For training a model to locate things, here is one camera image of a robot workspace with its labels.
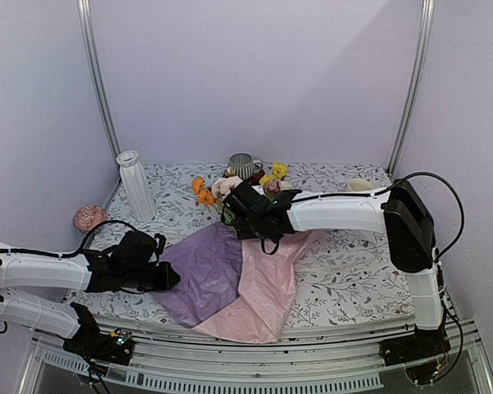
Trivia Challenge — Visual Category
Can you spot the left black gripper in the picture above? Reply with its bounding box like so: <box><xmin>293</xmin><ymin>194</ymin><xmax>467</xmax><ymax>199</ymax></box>
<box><xmin>122</xmin><ymin>261</ymin><xmax>181</xmax><ymax>292</ymax></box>

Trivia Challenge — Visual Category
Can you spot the pink wrapping paper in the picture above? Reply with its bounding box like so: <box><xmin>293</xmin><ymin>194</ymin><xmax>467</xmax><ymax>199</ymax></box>
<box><xmin>194</xmin><ymin>231</ymin><xmax>320</xmax><ymax>344</ymax></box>

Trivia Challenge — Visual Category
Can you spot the white printed ribbon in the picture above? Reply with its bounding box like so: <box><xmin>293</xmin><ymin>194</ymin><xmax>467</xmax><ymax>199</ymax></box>
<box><xmin>294</xmin><ymin>254</ymin><xmax>376</xmax><ymax>278</ymax></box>

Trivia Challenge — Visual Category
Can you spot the purple wrapping paper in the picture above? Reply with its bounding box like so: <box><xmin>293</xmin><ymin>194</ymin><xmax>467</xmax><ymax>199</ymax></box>
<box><xmin>153</xmin><ymin>222</ymin><xmax>242</xmax><ymax>328</ymax></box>

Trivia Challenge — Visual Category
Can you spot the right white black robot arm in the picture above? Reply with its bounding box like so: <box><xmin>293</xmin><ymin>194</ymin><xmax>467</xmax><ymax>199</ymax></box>
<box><xmin>222</xmin><ymin>181</ymin><xmax>444</xmax><ymax>358</ymax></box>

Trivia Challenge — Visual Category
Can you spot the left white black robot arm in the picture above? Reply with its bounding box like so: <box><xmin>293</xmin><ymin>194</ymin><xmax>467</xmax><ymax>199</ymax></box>
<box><xmin>0</xmin><ymin>231</ymin><xmax>181</xmax><ymax>356</ymax></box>

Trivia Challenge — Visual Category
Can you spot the white ribbed vase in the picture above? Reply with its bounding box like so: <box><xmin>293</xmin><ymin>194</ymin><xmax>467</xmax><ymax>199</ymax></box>
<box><xmin>116</xmin><ymin>150</ymin><xmax>156</xmax><ymax>222</ymax></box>

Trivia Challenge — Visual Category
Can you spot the dark red coaster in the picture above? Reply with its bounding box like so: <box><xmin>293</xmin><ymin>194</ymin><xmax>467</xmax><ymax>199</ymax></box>
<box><xmin>246</xmin><ymin>169</ymin><xmax>265</xmax><ymax>186</ymax></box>

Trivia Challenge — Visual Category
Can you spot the striped grey mug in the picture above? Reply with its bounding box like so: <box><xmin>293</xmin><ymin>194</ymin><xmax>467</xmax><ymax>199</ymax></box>
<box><xmin>227</xmin><ymin>153</ymin><xmax>263</xmax><ymax>181</ymax></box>

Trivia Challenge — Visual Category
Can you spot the floral patterned table mat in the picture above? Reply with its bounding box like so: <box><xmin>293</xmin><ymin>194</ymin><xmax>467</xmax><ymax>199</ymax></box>
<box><xmin>66</xmin><ymin>163</ymin><xmax>414</xmax><ymax>328</ymax></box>

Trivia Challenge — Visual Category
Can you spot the pink patterned ball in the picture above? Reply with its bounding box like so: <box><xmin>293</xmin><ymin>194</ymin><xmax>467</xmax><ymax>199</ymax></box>
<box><xmin>73</xmin><ymin>205</ymin><xmax>107</xmax><ymax>233</ymax></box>

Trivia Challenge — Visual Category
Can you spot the cream white mug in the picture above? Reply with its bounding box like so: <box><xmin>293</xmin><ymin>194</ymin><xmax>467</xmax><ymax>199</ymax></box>
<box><xmin>346</xmin><ymin>178</ymin><xmax>374</xmax><ymax>193</ymax></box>

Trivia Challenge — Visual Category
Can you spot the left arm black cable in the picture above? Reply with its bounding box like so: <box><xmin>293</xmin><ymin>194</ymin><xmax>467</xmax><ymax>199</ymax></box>
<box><xmin>0</xmin><ymin>219</ymin><xmax>137</xmax><ymax>263</ymax></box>

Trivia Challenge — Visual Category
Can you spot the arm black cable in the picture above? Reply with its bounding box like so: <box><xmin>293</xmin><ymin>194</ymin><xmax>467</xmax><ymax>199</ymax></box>
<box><xmin>260</xmin><ymin>171</ymin><xmax>465</xmax><ymax>263</ymax></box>
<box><xmin>0</xmin><ymin>219</ymin><xmax>137</xmax><ymax>263</ymax></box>

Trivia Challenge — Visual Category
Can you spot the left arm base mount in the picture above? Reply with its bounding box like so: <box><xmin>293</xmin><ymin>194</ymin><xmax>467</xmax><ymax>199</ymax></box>
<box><xmin>62</xmin><ymin>328</ymin><xmax>135</xmax><ymax>366</ymax></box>

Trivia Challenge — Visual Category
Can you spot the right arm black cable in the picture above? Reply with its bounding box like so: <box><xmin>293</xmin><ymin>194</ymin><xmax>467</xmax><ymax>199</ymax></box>
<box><xmin>260</xmin><ymin>171</ymin><xmax>465</xmax><ymax>263</ymax></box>

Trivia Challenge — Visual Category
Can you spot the aluminium front rail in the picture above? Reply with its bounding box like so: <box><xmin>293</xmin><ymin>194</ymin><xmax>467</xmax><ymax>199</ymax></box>
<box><xmin>20</xmin><ymin>315</ymin><xmax>493</xmax><ymax>394</ymax></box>

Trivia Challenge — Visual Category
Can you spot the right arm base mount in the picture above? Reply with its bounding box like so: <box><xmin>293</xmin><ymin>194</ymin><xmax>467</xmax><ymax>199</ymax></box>
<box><xmin>379</xmin><ymin>327</ymin><xmax>451</xmax><ymax>366</ymax></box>

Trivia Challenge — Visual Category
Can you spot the right aluminium frame post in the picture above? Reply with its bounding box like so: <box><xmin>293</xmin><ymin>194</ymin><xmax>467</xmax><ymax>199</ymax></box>
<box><xmin>386</xmin><ymin>0</ymin><xmax>435</xmax><ymax>177</ymax></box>

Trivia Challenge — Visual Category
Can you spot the aluminium frame post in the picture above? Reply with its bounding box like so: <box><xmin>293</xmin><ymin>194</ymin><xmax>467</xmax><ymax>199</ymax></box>
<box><xmin>386</xmin><ymin>0</ymin><xmax>435</xmax><ymax>177</ymax></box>
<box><xmin>76</xmin><ymin>0</ymin><xmax>122</xmax><ymax>160</ymax></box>

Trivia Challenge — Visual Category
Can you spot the left aluminium frame post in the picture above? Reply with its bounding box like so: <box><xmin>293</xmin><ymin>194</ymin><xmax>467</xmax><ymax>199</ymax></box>
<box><xmin>76</xmin><ymin>0</ymin><xmax>122</xmax><ymax>160</ymax></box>

